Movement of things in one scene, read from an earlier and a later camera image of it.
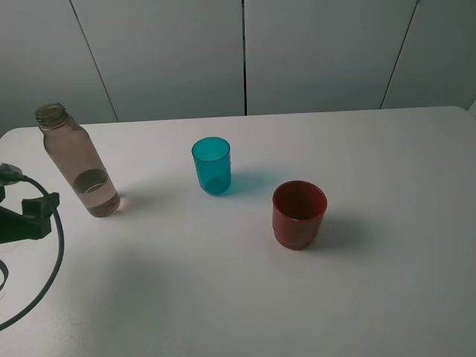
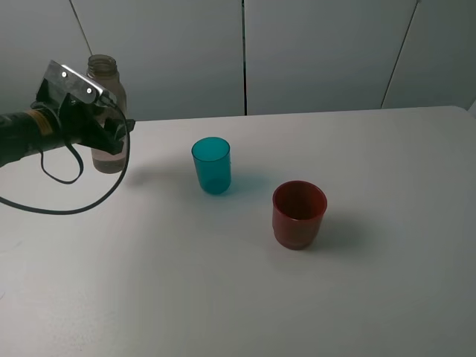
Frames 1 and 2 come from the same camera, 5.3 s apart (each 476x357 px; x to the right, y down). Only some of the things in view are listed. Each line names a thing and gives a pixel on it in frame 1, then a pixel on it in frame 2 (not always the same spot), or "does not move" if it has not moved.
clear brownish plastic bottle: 76,158 to 103,72
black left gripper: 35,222 to 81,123
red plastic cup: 298,208 does not move
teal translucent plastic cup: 213,158 does not move
